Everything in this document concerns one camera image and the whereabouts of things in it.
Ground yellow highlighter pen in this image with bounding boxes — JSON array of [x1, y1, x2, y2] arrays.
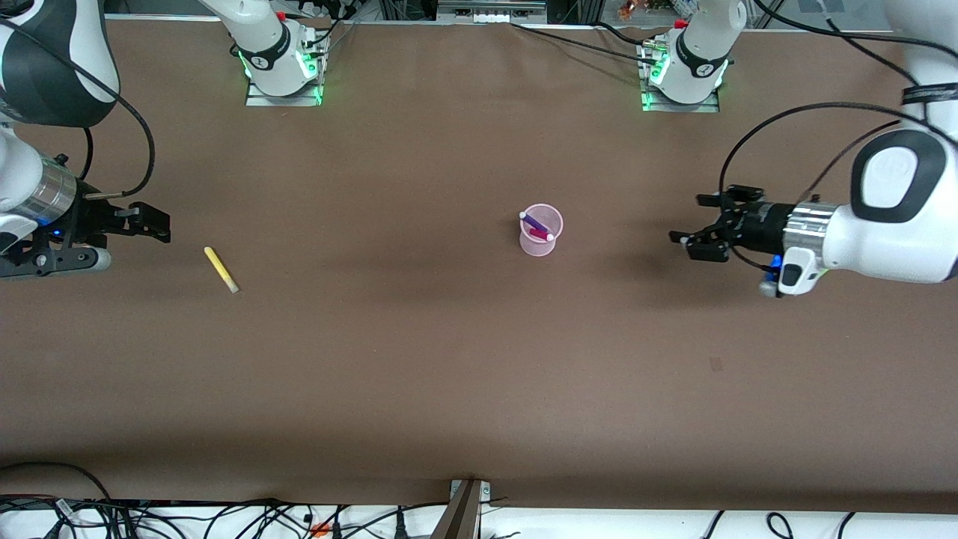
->
[[204, 246, 240, 294]]

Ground pink plastic cup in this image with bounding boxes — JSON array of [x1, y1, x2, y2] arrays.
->
[[519, 204, 564, 258]]

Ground grey rack equipment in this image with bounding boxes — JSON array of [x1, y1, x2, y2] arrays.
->
[[436, 0, 549, 23]]

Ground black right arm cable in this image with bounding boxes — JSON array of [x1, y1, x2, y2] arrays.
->
[[0, 16, 156, 200]]

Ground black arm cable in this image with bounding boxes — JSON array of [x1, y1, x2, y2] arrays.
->
[[0, 16, 156, 200], [718, 0, 958, 203]]

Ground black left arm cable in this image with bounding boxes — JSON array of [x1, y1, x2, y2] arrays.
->
[[718, 0, 958, 203]]

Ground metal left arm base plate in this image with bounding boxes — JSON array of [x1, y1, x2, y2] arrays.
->
[[638, 37, 721, 113]]

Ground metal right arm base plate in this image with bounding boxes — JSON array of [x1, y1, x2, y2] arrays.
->
[[245, 34, 330, 107]]

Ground black cable across table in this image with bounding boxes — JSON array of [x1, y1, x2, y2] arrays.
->
[[511, 21, 661, 67]]

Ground black looped cable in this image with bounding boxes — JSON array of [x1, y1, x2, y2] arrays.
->
[[0, 462, 113, 502]]

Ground tangled black cable bundle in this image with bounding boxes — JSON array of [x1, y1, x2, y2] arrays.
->
[[0, 494, 450, 539]]

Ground metal table edge bracket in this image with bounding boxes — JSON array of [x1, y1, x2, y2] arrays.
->
[[433, 479, 492, 539]]

